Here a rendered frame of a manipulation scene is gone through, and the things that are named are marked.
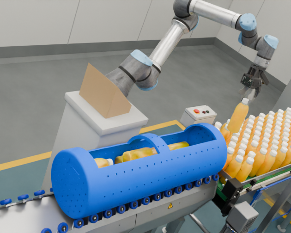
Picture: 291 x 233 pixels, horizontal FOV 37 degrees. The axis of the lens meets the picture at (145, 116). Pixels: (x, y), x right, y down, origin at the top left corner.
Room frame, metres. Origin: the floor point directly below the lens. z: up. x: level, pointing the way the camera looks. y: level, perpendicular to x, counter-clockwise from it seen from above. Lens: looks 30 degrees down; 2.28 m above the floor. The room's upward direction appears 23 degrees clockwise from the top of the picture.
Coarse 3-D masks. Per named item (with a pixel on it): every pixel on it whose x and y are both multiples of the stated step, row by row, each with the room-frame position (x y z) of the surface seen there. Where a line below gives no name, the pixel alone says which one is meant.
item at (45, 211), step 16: (160, 192) 1.70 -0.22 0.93; (208, 192) 1.93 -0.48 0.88; (0, 208) 1.21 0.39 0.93; (16, 208) 1.24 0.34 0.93; (32, 208) 1.28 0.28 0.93; (48, 208) 1.31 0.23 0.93; (112, 208) 1.46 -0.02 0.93; (160, 208) 1.64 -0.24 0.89; (176, 208) 1.73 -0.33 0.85; (192, 208) 1.91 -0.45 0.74; (0, 224) 1.14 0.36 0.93; (16, 224) 1.17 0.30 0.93; (32, 224) 1.20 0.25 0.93; (48, 224) 1.23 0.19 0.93; (112, 224) 1.40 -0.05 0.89; (128, 224) 1.47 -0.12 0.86; (144, 224) 1.56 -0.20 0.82; (160, 224) 1.79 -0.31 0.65
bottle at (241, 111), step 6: (240, 108) 2.08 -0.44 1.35; (246, 108) 2.08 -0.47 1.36; (234, 114) 2.08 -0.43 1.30; (240, 114) 2.07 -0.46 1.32; (246, 114) 2.08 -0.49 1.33; (234, 120) 2.07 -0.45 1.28; (240, 120) 2.07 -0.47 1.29; (228, 126) 2.08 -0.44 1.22; (234, 126) 2.06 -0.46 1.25; (240, 126) 2.07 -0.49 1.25; (234, 132) 2.06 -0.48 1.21
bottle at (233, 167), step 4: (232, 160) 2.05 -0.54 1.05; (236, 160) 2.03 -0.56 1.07; (232, 164) 2.03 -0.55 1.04; (236, 164) 2.02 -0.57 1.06; (240, 164) 2.03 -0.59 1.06; (228, 168) 2.03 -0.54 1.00; (232, 168) 2.02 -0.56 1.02; (236, 168) 2.02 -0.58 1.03; (240, 168) 2.03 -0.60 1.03; (228, 172) 2.02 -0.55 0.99; (232, 172) 2.02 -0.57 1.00; (236, 172) 2.02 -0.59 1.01; (232, 176) 2.02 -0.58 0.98; (220, 180) 2.04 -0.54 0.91; (224, 180) 2.02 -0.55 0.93; (224, 184) 2.02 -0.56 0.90
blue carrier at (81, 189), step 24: (120, 144) 1.68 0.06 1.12; (144, 144) 1.81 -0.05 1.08; (168, 144) 1.95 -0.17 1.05; (192, 144) 2.04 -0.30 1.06; (216, 144) 1.88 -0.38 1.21; (72, 168) 1.32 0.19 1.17; (96, 168) 1.32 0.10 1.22; (120, 168) 1.39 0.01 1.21; (144, 168) 1.47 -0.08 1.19; (168, 168) 1.57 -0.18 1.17; (192, 168) 1.69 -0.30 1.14; (216, 168) 1.85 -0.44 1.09; (72, 192) 1.29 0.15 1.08; (96, 192) 1.26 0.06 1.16; (120, 192) 1.35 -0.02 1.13; (144, 192) 1.46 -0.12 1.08; (72, 216) 1.26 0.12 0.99
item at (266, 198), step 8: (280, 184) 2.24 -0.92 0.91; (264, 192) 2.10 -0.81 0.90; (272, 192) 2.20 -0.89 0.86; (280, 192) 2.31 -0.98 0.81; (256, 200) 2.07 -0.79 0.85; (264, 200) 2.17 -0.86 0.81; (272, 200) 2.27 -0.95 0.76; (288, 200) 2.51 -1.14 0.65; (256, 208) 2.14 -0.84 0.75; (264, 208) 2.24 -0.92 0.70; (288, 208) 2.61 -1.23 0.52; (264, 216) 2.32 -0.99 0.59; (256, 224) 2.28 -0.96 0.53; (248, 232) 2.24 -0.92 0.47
